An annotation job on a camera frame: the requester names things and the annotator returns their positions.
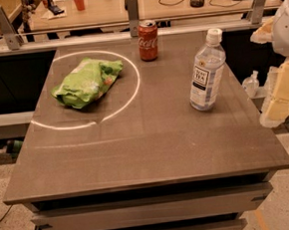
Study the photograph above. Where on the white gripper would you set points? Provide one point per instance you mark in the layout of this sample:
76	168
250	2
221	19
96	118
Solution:
287	31

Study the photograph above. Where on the green rice chip bag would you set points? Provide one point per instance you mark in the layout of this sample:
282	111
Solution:
87	83

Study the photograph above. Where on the small clear pump bottle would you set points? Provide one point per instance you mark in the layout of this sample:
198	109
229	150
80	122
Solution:
251	84

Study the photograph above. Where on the clear tea bottle white cap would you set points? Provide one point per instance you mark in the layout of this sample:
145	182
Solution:
207	72

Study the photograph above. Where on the red coca-cola can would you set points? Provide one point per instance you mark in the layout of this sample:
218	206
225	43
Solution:
148	40

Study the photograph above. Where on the grey table drawer unit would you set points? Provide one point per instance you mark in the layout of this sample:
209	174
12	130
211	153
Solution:
209	204

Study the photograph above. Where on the orange plastic cup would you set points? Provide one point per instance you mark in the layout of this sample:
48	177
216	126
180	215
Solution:
80	4

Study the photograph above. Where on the green bottle on floor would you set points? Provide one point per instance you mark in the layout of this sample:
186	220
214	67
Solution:
13	146

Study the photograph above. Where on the grey metal rail bracket right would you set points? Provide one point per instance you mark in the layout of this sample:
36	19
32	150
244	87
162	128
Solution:
256	14

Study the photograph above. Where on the grey metal rail bracket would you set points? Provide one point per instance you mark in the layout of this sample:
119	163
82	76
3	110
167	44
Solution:
256	14
133	16
10	34

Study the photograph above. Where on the grey metal rail bracket middle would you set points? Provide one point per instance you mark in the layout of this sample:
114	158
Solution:
133	16

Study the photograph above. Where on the grey metal rail bracket left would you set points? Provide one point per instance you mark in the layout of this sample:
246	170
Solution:
10	34

